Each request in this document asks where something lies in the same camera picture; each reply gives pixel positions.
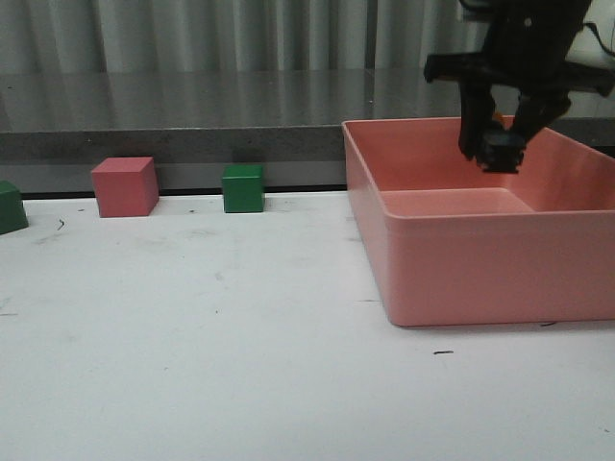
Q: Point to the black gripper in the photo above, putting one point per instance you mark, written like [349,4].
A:
[525,47]

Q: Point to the yellow push button switch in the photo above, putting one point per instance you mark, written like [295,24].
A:
[501,151]

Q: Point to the pink plastic bin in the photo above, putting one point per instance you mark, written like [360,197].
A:
[451,245]

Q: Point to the right green cube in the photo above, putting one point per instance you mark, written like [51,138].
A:
[243,190]

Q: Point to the green cube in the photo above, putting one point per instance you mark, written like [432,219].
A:
[243,190]
[12,212]

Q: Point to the far pink cube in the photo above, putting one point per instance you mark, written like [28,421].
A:
[125,187]

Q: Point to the grey stone counter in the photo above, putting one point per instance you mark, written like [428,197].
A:
[55,128]

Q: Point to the grey pleated curtain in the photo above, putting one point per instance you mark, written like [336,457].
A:
[64,37]

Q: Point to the left green cube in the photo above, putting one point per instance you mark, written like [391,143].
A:
[12,212]

